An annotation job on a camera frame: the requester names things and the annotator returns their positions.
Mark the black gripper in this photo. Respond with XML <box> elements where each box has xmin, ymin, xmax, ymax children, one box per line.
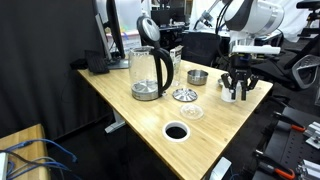
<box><xmin>220</xmin><ymin>54</ymin><xmax>260</xmax><ymax>101</ymax></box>

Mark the white ceramic mug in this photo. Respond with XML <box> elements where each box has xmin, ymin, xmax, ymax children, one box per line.
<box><xmin>220</xmin><ymin>81</ymin><xmax>243</xmax><ymax>103</ymax></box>

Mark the black armrest office chair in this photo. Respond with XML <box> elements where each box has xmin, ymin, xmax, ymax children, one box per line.
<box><xmin>251</xmin><ymin>53</ymin><xmax>301</xmax><ymax>91</ymax></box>

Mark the small stainless steel pot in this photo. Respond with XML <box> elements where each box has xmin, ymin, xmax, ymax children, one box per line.
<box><xmin>186</xmin><ymin>69</ymin><xmax>210</xmax><ymax>87</ymax></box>

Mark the clear glass lid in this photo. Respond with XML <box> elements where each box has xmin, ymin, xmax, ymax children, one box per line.
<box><xmin>179</xmin><ymin>103</ymin><xmax>205</xmax><ymax>121</ymax></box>

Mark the silver pot lid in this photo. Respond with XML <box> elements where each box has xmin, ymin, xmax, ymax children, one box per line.
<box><xmin>171</xmin><ymin>87</ymin><xmax>199</xmax><ymax>103</ymax></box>

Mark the white green food box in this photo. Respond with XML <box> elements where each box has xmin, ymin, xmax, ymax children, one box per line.
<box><xmin>169</xmin><ymin>44</ymin><xmax>184</xmax><ymax>88</ymax></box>

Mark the grey mesh office chair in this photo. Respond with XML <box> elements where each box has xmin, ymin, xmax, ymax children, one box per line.
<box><xmin>291</xmin><ymin>54</ymin><xmax>320</xmax><ymax>90</ymax></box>

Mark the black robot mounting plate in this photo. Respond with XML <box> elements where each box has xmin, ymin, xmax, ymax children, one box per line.
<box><xmin>253</xmin><ymin>106</ymin><xmax>320</xmax><ymax>180</ymax></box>

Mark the white plastic box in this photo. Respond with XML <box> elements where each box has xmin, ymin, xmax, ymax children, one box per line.
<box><xmin>209</xmin><ymin>156</ymin><xmax>233</xmax><ymax>180</ymax></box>

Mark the glass electric kettle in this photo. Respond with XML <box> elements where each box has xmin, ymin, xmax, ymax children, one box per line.
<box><xmin>128</xmin><ymin>14</ymin><xmax>175</xmax><ymax>102</ymax></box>

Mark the black tall office chair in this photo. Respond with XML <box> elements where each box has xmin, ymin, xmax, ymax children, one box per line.
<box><xmin>295</xmin><ymin>0</ymin><xmax>320</xmax><ymax>38</ymax></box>

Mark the white printed cardboard box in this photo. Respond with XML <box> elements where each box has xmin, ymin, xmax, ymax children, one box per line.
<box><xmin>121</xmin><ymin>34</ymin><xmax>143</xmax><ymax>54</ymax></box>

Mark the pink lid with blue tape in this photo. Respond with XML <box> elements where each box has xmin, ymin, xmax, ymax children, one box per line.
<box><xmin>120</xmin><ymin>29</ymin><xmax>142</xmax><ymax>36</ymax></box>

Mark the clear plastic storage bin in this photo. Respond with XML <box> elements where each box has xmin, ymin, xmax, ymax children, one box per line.
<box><xmin>114</xmin><ymin>0</ymin><xmax>143</xmax><ymax>33</ymax></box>

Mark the white table leg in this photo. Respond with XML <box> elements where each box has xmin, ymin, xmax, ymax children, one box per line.
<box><xmin>104</xmin><ymin>109</ymin><xmax>127</xmax><ymax>135</ymax></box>

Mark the black computer monitor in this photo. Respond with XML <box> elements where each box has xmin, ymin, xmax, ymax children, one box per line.
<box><xmin>92</xmin><ymin>0</ymin><xmax>130</xmax><ymax>70</ymax></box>

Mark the black keyboard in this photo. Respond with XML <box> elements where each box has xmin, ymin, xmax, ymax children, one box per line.
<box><xmin>84</xmin><ymin>49</ymin><xmax>110</xmax><ymax>75</ymax></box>

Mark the black computer mouse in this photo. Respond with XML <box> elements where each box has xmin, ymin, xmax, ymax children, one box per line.
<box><xmin>70</xmin><ymin>58</ymin><xmax>89</xmax><ymax>71</ymax></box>

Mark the black fabric partition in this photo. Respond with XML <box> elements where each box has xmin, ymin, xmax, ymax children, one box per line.
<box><xmin>0</xmin><ymin>0</ymin><xmax>108</xmax><ymax>139</ymax></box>

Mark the wooden side table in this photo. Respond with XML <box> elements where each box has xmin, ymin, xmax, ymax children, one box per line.
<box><xmin>0</xmin><ymin>123</ymin><xmax>51</xmax><ymax>180</ymax></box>

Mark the white power strip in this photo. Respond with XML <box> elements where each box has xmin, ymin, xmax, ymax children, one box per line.
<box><xmin>0</xmin><ymin>151</ymin><xmax>9</xmax><ymax>180</ymax></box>

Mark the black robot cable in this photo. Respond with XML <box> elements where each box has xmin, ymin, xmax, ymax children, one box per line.
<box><xmin>214</xmin><ymin>0</ymin><xmax>234</xmax><ymax>34</ymax></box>

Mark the orange handled clamp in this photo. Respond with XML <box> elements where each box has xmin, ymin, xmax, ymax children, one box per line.
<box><xmin>254</xmin><ymin>149</ymin><xmax>297</xmax><ymax>180</ymax></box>
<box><xmin>272</xmin><ymin>111</ymin><xmax>307</xmax><ymax>133</ymax></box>

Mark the white table cable grommet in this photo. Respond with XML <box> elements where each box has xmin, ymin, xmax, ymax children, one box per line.
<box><xmin>162</xmin><ymin>120</ymin><xmax>192</xmax><ymax>143</ymax></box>

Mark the aluminium bracket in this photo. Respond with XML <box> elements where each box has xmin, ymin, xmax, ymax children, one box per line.
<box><xmin>296</xmin><ymin>159</ymin><xmax>320</xmax><ymax>180</ymax></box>
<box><xmin>305</xmin><ymin>121</ymin><xmax>320</xmax><ymax>149</ymax></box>

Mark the blue cable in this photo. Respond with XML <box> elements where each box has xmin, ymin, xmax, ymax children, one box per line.
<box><xmin>6</xmin><ymin>159</ymin><xmax>74</xmax><ymax>180</ymax></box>
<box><xmin>4</xmin><ymin>138</ymin><xmax>78</xmax><ymax>163</ymax></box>

